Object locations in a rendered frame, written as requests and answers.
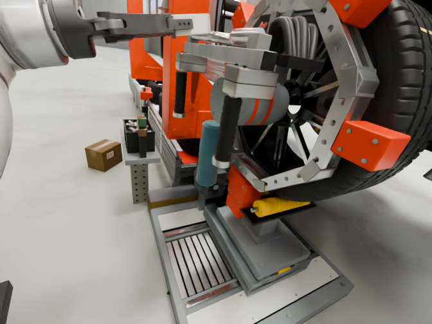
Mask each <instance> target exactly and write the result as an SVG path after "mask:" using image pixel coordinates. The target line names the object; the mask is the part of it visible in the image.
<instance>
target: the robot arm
mask: <svg viewBox="0 0 432 324"><path fill-rule="evenodd" d="M210 33H211V27H210V15H209V14H208V13H197V14H175V15H172V14H170V13H114V12H97V17H88V18H86V17H85V15H84V12H83V10H82V7H81V6H80V3H79V2H78V1H77V0H47V3H46V1H45V0H0V180H1V177H2V175H3V172H4V170H5V166H6V162H7V160H8V156H9V154H10V151H11V147H12V137H13V113H12V106H11V103H10V99H9V94H8V90H9V88H10V85H11V83H12V81H13V80H14V78H15V77H16V71H21V70H25V69H38V68H48V67H55V66H66V65H68V63H69V57H70V58H72V59H73V60H76V59H90V58H95V57H96V48H95V45H94V42H93V39H105V43H106V44H116V43H117V42H123V41H131V40H132V39H137V38H146V37H166V36H167V35H168V36H171V35H172V39H176V36H184V35H204V34H210Z"/></svg>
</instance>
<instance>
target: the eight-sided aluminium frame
mask: <svg viewBox="0 0 432 324"><path fill-rule="evenodd" d="M288 9H294V11H295V14H297V13H302V15H301V16H304V17H315V18H316V21H317V24H318V26H319V30H320V32H321V35H322V37H323V40H324V43H325V46H326V48H327V51H328V54H329V57H330V60H331V62H332V65H333V68H334V71H335V73H336V76H337V79H338V82H339V88H338V90H337V93H336V95H335V97H334V99H333V102H332V105H331V106H330V109H329V111H328V114H327V116H326V118H325V121H324V123H323V126H322V128H321V130H320V132H319V135H318V137H317V140H316V142H315V144H314V147H313V149H312V152H311V153H310V156H309V159H308V161H307V164H306V165H305V166H302V167H300V168H295V169H293V170H290V171H286V172H283V173H281V174H276V175H273V176H271V175H269V174H268V173H267V172H266V171H265V170H264V169H263V168H261V167H260V166H259V165H258V164H256V163H255V162H254V161H253V160H252V159H251V158H250V157H249V156H247V155H246V154H245V153H244V151H243V147H242V142H241V139H240V134H239V129H238V126H237V130H236V134H235V139H234V144H233V146H232V147H233V149H232V153H231V157H232V162H231V164H234V166H235V168H236V169H237V170H238V171H239V172H240V173H241V174H242V175H243V176H244V177H245V178H246V179H247V180H248V181H249V182H250V183H251V184H252V185H253V186H254V188H256V189H257V190H258V191H259V192H267V191H271V190H277V189H280V188H283V187H287V186H292V185H298V184H302V183H309V182H313V181H319V180H323V179H325V178H328V177H332V174H333V173H334V171H335V169H337V168H338V167H337V165H338V163H339V161H340V159H341V156H339V155H337V154H335V153H333V152H332V151H331V148H332V146H333V144H334V142H335V140H336V138H337V136H338V134H339V132H340V130H341V127H342V125H343V123H344V122H345V121H361V118H362V117H363V114H364V113H365V111H366V108H367V107H368V104H369V103H370V101H371V99H372V98H374V95H375V91H376V89H377V87H378V85H379V82H380V81H379V79H378V77H377V74H376V73H377V69H374V67H373V64H372V61H371V60H370V57H369V55H368V52H367V50H366V47H365V45H364V42H363V40H362V38H361V35H360V33H359V30H358V28H357V27H355V26H352V25H349V24H347V23H344V22H342V21H341V19H340V18H339V16H338V15H337V13H336V11H335V9H334V8H333V7H332V5H331V4H330V3H329V0H260V2H259V3H258V4H257V5H256V6H255V9H254V11H253V13H252V14H251V16H250V18H249V19H248V21H247V23H246V24H245V26H244V27H243V28H263V29H264V30H265V33H266V32H267V27H268V24H269V19H270V16H271V12H274V11H278V13H279V14H283V13H285V11H286V10H288ZM344 101H345V102H344Z"/></svg>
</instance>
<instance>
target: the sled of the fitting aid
mask: <svg viewBox="0 0 432 324"><path fill-rule="evenodd" d="M223 206H227V204H226V201H224V202H216V203H214V204H208V205H204V212H203V215H204V218H205V219H206V222H207V223H208V225H209V227H210V229H211V230H212V232H213V234H214V236H215V238H216V239H217V242H218V243H219V246H220V247H221V249H222V251H223V253H224V254H225V256H226V258H227V260H228V262H229V264H230V266H231V268H232V270H233V271H234V273H235V275H236V277H237V279H238V280H239V282H240V284H241V286H242V288H243V290H244V292H245V294H246V295H247V296H250V295H252V294H255V293H257V292H258V291H261V290H262V289H265V288H267V287H269V286H271V285H273V284H276V283H278V282H280V281H282V280H284V279H286V278H288V277H290V276H292V275H295V274H296V273H299V272H301V271H303V270H305V269H306V268H307V267H308V265H309V264H310V262H311V260H312V259H311V258H310V256H309V257H308V258H307V259H305V260H302V261H301V262H298V263H296V264H293V265H291V266H289V267H286V268H285V269H282V270H280V271H277V272H275V273H273V274H270V275H269V276H266V277H264V278H262V279H259V280H257V279H256V278H255V276H254V274H253V273H252V271H251V270H250V268H249V266H248V265H247V263H246V261H245V260H244V258H243V256H242V255H241V253H240V251H239V250H238V248H237V247H236V245H235V243H234V241H233V240H232V239H231V237H230V235H229V233H228V232H227V231H226V228H225V227H224V225H223V224H222V222H221V220H220V219H219V217H218V216H217V214H216V213H217V208H220V207H223Z"/></svg>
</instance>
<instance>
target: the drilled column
mask: <svg viewBox="0 0 432 324"><path fill-rule="evenodd" d="M130 181H131V190H132V200H133V204H138V203H145V202H147V191H148V190H149V169H148V164H142V165H130ZM145 199H146V200H145Z"/></svg>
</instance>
